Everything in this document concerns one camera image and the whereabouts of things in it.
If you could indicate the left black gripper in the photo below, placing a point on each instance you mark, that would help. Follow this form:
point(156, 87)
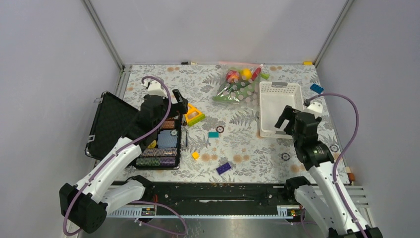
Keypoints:
point(180, 108)

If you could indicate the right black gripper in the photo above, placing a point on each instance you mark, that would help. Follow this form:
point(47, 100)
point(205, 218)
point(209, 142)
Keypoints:
point(289, 114)

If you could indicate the red chili pepper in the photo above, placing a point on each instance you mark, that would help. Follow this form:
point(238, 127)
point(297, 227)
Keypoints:
point(256, 74)

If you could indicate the yellow lemon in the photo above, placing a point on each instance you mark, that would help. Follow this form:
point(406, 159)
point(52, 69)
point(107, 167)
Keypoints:
point(246, 74)

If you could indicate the red apple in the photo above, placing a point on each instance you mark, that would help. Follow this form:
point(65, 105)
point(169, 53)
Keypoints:
point(232, 76)

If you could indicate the clear pink-dotted zip bag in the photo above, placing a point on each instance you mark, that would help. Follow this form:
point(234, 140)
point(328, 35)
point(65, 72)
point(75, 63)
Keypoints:
point(238, 66)

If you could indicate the long green cucumber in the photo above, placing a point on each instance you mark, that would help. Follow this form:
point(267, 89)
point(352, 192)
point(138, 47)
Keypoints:
point(236, 93)

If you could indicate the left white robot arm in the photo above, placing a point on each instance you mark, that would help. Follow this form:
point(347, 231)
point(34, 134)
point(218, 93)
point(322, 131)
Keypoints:
point(88, 202)

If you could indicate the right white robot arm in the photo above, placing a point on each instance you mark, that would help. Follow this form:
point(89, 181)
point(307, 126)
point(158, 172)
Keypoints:
point(335, 214)

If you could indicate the yellow triangular toy block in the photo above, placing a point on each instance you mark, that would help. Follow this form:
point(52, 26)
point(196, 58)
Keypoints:
point(193, 115)

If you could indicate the white plastic basket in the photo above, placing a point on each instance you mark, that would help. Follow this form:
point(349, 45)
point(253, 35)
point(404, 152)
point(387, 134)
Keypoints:
point(274, 97)

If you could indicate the blue lego brick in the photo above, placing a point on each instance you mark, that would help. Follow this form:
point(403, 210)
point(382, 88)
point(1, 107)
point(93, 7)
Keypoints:
point(316, 88)

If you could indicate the black and cream edge blocks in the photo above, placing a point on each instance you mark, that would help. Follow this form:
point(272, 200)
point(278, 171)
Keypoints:
point(189, 63)

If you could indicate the poker chip on mat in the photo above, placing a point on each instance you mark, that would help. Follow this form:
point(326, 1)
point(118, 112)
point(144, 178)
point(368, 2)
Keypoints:
point(285, 156)

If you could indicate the lime green block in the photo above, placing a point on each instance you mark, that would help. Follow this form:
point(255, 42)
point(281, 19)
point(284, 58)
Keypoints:
point(265, 76)

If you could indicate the teal small block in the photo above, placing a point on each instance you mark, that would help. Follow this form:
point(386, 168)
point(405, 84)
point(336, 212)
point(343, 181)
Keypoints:
point(213, 134)

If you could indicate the small yellow cube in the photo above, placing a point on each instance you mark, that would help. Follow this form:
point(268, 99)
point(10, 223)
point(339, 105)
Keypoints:
point(195, 155)

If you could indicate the black poker chip case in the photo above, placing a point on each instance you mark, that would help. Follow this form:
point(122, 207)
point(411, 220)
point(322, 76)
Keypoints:
point(113, 120)

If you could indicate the purple lego brick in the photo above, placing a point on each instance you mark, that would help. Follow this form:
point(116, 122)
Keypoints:
point(223, 168)

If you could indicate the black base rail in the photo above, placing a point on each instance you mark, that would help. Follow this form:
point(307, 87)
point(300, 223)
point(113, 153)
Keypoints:
point(222, 199)

